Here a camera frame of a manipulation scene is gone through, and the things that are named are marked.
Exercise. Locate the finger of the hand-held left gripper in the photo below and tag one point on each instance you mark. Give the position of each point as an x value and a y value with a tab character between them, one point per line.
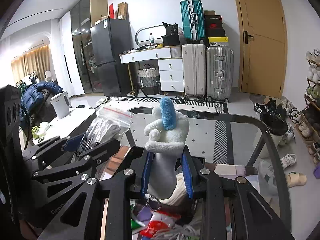
73	142
105	147

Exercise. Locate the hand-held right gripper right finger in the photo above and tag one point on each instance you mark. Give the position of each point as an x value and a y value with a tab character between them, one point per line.
188	176

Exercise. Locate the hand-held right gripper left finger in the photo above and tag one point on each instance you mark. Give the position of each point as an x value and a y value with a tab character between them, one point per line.
145	173

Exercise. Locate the clear zip bag grey cloth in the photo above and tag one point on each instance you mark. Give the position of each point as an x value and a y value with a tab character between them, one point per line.
107	127

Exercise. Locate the white plush toy blue nose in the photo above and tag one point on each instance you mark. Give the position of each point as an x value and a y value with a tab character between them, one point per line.
165	135

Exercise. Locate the white side table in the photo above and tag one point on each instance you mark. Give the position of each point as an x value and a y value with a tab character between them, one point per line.
75	122

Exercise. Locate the green crumpled wrapper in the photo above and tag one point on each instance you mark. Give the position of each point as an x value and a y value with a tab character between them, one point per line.
37	131

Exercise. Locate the white electric kettle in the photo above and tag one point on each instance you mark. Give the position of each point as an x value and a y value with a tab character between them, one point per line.
60	105

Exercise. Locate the purple packet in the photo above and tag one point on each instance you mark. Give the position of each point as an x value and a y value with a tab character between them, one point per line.
144	214

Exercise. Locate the dark brown coat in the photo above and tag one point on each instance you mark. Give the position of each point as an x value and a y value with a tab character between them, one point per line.
41	113

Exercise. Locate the white slippers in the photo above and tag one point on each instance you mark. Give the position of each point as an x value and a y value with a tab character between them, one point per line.
103	101

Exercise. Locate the pink and white cloth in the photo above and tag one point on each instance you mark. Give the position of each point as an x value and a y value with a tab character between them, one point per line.
237	171

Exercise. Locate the green and white packet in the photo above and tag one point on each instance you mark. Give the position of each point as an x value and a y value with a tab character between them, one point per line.
137	223

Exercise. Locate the red and white packet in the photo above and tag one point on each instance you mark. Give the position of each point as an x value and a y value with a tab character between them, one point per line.
162	223

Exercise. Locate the blue puffer jacket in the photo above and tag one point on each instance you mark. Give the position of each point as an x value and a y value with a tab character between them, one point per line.
35	95

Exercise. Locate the black tripod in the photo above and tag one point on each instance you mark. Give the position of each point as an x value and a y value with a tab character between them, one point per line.
140	91

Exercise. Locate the black and white patterned rug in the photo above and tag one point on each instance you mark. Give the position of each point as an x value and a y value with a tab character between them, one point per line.
195	102

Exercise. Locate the woven laundry basket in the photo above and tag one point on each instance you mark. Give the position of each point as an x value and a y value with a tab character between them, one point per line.
149	80

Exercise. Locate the beige curtains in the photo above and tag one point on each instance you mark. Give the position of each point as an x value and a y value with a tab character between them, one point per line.
32	62

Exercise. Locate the white wardrobe panel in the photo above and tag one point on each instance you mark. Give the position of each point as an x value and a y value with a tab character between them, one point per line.
66	55

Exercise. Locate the black refrigerator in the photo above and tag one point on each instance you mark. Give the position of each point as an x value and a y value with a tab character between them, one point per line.
110	55

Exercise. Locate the bin with black trash bag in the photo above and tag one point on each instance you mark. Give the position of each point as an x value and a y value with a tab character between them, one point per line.
273	125

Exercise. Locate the glass door cabinet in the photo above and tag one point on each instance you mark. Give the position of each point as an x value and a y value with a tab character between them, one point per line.
80	42

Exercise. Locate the white sneaker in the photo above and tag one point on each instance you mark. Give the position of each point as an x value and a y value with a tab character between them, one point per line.
288	160

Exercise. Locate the white vanity desk with drawers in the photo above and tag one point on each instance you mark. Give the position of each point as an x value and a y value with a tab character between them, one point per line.
170	67

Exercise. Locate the white suitcase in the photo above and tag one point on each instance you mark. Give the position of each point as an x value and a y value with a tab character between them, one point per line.
193	70

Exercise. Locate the black sneakers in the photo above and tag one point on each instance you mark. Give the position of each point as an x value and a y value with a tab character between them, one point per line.
268	106

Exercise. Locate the beige slipper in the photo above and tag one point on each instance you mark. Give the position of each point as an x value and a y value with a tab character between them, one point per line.
296	179

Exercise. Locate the silver suitcase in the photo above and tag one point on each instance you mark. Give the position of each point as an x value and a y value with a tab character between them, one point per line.
220	72

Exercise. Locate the clear water bottle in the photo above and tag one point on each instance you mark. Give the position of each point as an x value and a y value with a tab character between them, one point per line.
152	41

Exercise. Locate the oval mirror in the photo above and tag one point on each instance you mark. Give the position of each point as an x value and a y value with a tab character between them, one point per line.
147	36

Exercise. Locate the white ribbed bin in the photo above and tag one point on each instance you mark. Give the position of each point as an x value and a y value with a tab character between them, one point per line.
176	52

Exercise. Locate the black storage basket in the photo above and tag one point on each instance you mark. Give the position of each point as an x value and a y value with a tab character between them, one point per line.
171	40

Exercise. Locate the small cardboard box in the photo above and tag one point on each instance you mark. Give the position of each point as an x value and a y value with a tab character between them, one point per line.
105	18

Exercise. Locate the black shopping bag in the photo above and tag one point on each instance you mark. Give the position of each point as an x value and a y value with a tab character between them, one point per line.
172	29

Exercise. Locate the open cardboard box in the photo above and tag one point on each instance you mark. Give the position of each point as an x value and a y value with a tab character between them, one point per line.
122	11

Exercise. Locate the yellow and black box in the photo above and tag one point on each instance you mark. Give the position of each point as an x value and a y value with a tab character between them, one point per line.
218	40

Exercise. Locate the wooden shoe rack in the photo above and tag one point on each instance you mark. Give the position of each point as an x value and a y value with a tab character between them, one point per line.
308	100

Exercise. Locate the plain black box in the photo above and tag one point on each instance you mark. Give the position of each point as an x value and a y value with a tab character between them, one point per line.
215	33

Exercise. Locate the tan wooden door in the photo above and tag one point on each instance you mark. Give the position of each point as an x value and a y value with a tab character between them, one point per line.
262	42

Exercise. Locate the teal suitcase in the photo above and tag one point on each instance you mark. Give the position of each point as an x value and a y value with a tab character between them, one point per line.
192	20

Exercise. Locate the black shoe box red logo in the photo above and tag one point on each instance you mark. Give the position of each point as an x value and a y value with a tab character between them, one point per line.
213	22

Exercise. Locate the row of shoes on rack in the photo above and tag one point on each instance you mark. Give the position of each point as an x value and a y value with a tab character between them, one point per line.
312	73

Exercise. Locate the brown flat box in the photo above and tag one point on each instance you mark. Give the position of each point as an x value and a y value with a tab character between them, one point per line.
209	12

